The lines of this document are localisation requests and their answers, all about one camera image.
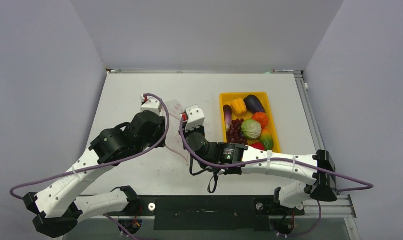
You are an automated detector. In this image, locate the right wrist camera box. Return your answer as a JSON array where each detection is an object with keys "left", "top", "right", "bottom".
[{"left": 184, "top": 104, "right": 205, "bottom": 133}]

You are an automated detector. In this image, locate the yellow plastic tray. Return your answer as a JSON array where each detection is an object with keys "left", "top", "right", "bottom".
[{"left": 219, "top": 91, "right": 283, "bottom": 154}]

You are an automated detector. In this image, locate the slim purple white eggplant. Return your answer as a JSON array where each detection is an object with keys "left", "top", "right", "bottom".
[{"left": 223, "top": 104, "right": 233, "bottom": 131}]

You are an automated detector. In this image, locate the clear zip top bag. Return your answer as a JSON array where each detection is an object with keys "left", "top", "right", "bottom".
[{"left": 165, "top": 99, "right": 189, "bottom": 166}]

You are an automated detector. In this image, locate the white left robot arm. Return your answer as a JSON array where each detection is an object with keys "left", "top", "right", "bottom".
[{"left": 23, "top": 110, "right": 167, "bottom": 238}]

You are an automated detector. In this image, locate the aluminium frame rail right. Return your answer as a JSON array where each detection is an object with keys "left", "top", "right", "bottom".
[{"left": 294, "top": 71, "right": 356, "bottom": 219}]

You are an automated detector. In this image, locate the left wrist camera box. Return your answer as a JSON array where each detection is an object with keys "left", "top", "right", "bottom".
[{"left": 140, "top": 94, "right": 163, "bottom": 116}]

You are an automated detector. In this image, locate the yellow bell pepper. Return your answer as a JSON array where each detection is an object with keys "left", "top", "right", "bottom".
[{"left": 230, "top": 98, "right": 247, "bottom": 117}]

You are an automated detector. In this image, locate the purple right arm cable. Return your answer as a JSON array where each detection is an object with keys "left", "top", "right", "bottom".
[{"left": 178, "top": 116, "right": 375, "bottom": 238}]

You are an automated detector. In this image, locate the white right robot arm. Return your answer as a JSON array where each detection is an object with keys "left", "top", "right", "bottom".
[{"left": 181, "top": 130, "right": 338, "bottom": 214}]

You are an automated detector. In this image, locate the red tomato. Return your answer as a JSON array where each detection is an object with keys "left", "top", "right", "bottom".
[{"left": 250, "top": 142, "right": 266, "bottom": 151}]

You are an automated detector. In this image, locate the aluminium frame rail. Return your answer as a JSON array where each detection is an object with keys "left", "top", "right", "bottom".
[
  {"left": 106, "top": 68, "right": 303, "bottom": 75},
  {"left": 294, "top": 71, "right": 356, "bottom": 219}
]

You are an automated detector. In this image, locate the dark purple eggplant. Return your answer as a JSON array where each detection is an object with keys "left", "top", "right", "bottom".
[{"left": 243, "top": 94, "right": 266, "bottom": 114}]

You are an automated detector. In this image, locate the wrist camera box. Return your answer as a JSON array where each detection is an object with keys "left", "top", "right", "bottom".
[
  {"left": 184, "top": 104, "right": 205, "bottom": 133},
  {"left": 140, "top": 94, "right": 163, "bottom": 116}
]

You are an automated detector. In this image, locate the green orange mango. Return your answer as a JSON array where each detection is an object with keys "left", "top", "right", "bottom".
[{"left": 258, "top": 128, "right": 275, "bottom": 151}]

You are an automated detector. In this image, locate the aluminium frame rail back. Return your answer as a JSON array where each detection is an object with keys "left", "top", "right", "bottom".
[{"left": 106, "top": 68, "right": 303, "bottom": 75}]

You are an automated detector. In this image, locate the red grape bunch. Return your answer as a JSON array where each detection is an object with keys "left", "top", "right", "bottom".
[{"left": 226, "top": 118, "right": 248, "bottom": 145}]

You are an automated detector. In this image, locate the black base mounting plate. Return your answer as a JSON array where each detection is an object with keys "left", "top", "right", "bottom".
[{"left": 124, "top": 195, "right": 305, "bottom": 232}]

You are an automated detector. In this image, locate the green cabbage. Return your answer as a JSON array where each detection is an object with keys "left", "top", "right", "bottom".
[{"left": 241, "top": 118, "right": 262, "bottom": 140}]

